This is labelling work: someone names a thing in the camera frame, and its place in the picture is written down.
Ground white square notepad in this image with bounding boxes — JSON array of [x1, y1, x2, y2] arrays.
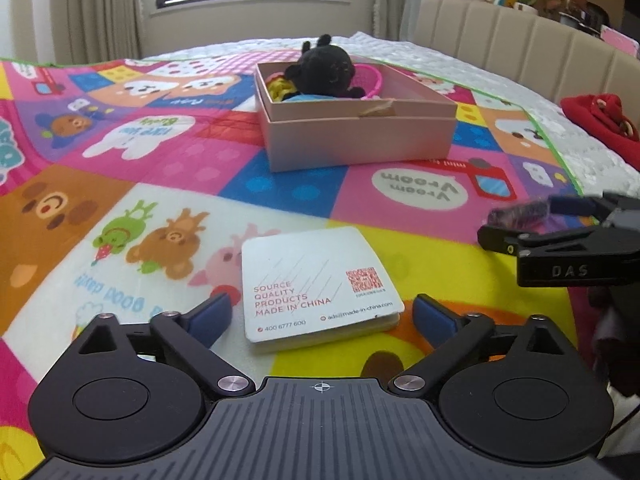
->
[[242, 226, 405, 352]]

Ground pink plastic net scoop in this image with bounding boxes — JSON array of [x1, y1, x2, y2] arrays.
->
[[352, 63, 383, 99]]

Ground black plush toy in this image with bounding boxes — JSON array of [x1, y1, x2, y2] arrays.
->
[[284, 34, 366, 99]]

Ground blue white tissue pack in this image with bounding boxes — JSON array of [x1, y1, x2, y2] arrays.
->
[[282, 92, 336, 103]]

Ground pink yellow pudding cup toy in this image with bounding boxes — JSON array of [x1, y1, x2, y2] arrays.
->
[[265, 73, 299, 103]]

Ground beige padded headboard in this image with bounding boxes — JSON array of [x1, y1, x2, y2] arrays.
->
[[413, 0, 639, 122]]

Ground pink cardboard box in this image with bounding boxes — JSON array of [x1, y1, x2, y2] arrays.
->
[[255, 62, 457, 172]]

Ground colourful cartoon play mat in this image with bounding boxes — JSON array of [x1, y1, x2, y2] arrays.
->
[[1, 47, 591, 479]]

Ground beige curtain left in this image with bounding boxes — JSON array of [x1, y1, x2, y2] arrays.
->
[[1, 0, 143, 65]]

